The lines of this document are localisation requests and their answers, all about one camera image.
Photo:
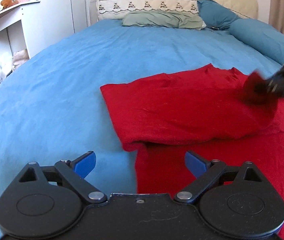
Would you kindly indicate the dark teal pillow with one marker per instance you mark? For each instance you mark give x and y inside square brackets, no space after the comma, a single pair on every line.
[216,16]

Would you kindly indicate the blue bed sheet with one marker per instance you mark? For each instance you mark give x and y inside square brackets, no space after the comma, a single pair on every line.
[52,108]

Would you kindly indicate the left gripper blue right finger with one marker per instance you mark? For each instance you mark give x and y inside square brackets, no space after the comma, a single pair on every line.
[206,173]

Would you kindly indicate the white grey wardrobe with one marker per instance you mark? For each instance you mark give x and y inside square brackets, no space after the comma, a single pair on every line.
[64,17]

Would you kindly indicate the green pillow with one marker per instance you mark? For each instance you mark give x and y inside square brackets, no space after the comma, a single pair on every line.
[168,19]

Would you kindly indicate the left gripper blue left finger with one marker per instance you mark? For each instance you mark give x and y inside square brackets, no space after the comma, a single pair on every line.
[73,173]

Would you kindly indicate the orange plush toy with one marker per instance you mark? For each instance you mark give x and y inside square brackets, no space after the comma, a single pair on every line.
[8,3]

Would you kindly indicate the blue folded duvet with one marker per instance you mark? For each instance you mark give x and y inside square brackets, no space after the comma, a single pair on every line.
[264,40]

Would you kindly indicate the white shelf desk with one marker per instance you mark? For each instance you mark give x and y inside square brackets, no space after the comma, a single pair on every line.
[18,31]

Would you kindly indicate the red knit garment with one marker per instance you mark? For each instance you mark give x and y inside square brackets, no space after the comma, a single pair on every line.
[210,111]

